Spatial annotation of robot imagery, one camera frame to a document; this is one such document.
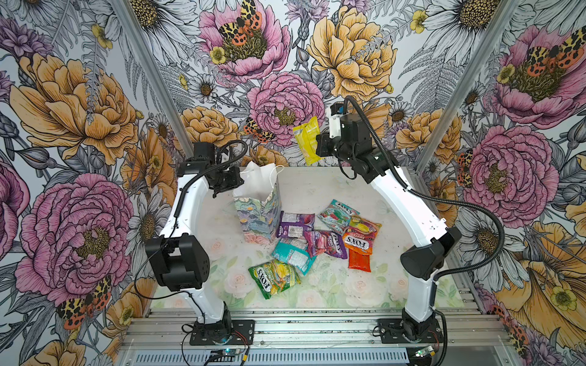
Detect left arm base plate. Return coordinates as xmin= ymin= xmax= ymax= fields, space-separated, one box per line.
xmin=189 ymin=320 xmax=256 ymax=346

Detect teal snack packet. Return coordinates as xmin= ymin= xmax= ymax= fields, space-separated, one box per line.
xmin=272 ymin=238 xmax=315 ymax=275

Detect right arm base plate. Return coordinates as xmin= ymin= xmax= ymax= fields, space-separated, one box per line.
xmin=374 ymin=317 xmax=443 ymax=344

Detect aluminium corner post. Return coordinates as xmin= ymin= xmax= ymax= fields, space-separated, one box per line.
xmin=414 ymin=0 xmax=520 ymax=174
xmin=112 ymin=1 xmax=194 ymax=158

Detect purple snack packet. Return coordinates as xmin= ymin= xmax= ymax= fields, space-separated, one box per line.
xmin=277 ymin=211 xmax=315 ymax=239

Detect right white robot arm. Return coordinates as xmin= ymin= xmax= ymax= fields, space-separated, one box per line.
xmin=316 ymin=114 xmax=461 ymax=343

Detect yellow snack packet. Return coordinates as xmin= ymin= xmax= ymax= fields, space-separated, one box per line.
xmin=293 ymin=117 xmax=321 ymax=166

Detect left aluminium corner post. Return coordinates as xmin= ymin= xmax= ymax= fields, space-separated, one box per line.
xmin=112 ymin=1 xmax=194 ymax=158

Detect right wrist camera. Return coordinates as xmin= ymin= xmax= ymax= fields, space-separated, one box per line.
xmin=328 ymin=102 xmax=343 ymax=139

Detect floral paper gift bag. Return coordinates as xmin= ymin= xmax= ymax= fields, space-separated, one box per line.
xmin=233 ymin=161 xmax=282 ymax=246

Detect right black corrugated cable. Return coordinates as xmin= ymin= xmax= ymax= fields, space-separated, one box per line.
xmin=342 ymin=95 xmax=505 ymax=282

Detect green red snack packet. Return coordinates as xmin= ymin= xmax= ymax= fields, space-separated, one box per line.
xmin=318 ymin=199 xmax=360 ymax=235

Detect green Fox's candy packet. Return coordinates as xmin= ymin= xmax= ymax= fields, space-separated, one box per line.
xmin=248 ymin=259 xmax=301 ymax=300

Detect orange Fox's candy packet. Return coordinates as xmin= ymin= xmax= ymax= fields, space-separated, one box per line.
xmin=343 ymin=216 xmax=382 ymax=256

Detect magenta Fox's candy packet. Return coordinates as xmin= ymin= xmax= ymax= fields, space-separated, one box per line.
xmin=304 ymin=230 xmax=348 ymax=259

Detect aluminium rail frame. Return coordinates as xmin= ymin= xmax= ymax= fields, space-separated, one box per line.
xmin=118 ymin=309 xmax=521 ymax=365

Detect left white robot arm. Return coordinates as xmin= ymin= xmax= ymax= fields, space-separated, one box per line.
xmin=145 ymin=161 xmax=244 ymax=338

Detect right aluminium corner post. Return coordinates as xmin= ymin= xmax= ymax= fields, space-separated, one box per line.
xmin=414 ymin=0 xmax=520 ymax=174

